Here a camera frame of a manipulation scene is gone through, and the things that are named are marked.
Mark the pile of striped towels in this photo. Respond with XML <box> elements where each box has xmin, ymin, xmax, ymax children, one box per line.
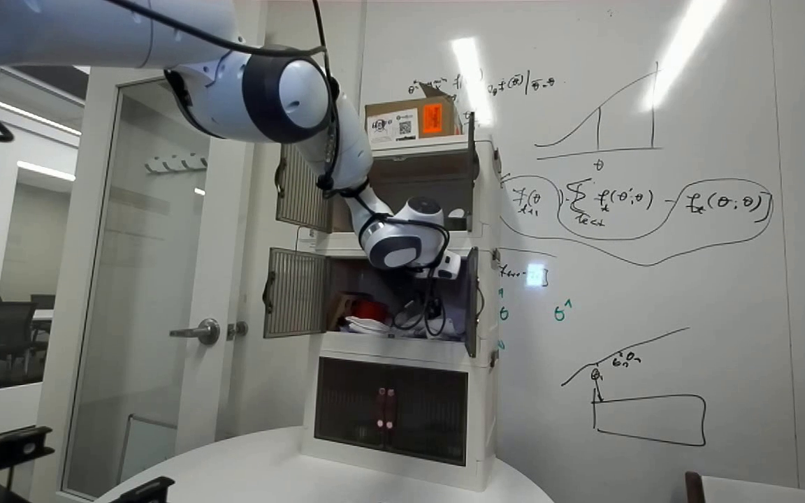
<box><xmin>340</xmin><ymin>313</ymin><xmax>467</xmax><ymax>341</ymax></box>

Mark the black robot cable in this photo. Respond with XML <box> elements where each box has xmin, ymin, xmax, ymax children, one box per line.
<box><xmin>0</xmin><ymin>0</ymin><xmax>340</xmax><ymax>193</ymax></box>

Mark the cardboard box with labels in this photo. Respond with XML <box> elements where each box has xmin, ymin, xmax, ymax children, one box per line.
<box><xmin>364</xmin><ymin>93</ymin><xmax>467</xmax><ymax>149</ymax></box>

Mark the large wall whiteboard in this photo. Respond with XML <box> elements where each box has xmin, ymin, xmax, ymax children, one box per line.
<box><xmin>356</xmin><ymin>0</ymin><xmax>805</xmax><ymax>498</ymax></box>

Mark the brown-edged white chair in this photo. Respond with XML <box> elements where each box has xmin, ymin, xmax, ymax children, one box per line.
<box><xmin>683</xmin><ymin>470</ymin><xmax>805</xmax><ymax>503</ymax></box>

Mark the white coat hook rack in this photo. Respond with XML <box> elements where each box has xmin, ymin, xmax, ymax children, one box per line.
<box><xmin>142</xmin><ymin>151</ymin><xmax>210</xmax><ymax>175</ymax></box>

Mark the white glass-panel door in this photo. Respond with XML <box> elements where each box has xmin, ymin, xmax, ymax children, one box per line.
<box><xmin>40</xmin><ymin>65</ymin><xmax>272</xmax><ymax>498</ymax></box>

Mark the silver door lever handle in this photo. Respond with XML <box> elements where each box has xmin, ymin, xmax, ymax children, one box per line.
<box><xmin>168</xmin><ymin>315</ymin><xmax>224</xmax><ymax>350</ymax></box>

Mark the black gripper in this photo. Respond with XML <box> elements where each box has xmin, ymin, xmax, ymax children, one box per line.
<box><xmin>398</xmin><ymin>269</ymin><xmax>453</xmax><ymax>330</ymax></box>

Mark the white three-tier cabinet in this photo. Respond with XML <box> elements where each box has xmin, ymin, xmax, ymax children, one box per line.
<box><xmin>300</xmin><ymin>126</ymin><xmax>504</xmax><ymax>491</ymax></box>

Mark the red mug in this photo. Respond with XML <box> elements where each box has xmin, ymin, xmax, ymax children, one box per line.
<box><xmin>330</xmin><ymin>288</ymin><xmax>393</xmax><ymax>330</ymax></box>

